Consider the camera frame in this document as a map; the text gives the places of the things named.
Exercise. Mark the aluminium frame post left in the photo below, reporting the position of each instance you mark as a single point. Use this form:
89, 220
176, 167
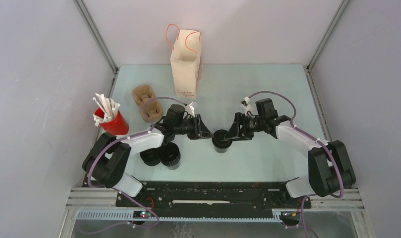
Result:
88, 19

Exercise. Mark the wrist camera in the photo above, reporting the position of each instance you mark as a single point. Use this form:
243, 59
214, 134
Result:
246, 105
190, 108

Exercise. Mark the black takeout cup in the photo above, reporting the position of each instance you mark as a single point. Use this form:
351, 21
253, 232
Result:
221, 148

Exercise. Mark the white paper bag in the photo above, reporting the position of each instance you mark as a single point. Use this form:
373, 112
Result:
186, 61

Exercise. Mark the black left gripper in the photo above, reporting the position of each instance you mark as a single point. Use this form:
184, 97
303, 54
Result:
200, 131

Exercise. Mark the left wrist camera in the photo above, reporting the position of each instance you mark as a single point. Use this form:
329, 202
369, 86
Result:
190, 108

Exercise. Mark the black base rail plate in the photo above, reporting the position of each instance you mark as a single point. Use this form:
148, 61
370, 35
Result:
215, 200

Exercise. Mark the black cup lid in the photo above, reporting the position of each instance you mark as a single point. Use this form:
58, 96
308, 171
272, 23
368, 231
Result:
219, 138

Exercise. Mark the aluminium frame post right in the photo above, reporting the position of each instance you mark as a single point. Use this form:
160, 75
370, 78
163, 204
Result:
328, 33

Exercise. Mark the aluminium frame post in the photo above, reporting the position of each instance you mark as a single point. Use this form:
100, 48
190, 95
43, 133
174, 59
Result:
328, 33
88, 19

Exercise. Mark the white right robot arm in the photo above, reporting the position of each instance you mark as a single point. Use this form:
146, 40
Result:
329, 165

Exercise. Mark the red cup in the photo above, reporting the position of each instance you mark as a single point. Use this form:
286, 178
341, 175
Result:
118, 126

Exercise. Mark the brown pulp cup carrier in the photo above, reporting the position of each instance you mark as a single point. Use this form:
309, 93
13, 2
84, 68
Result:
151, 110

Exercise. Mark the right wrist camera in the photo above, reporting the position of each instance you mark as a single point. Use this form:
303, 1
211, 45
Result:
246, 105

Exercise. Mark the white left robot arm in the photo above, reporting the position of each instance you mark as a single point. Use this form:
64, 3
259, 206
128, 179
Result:
107, 160

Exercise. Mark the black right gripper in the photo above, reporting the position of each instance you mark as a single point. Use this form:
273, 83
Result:
235, 133

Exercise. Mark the black cup stack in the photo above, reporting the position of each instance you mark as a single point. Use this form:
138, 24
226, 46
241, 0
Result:
170, 156

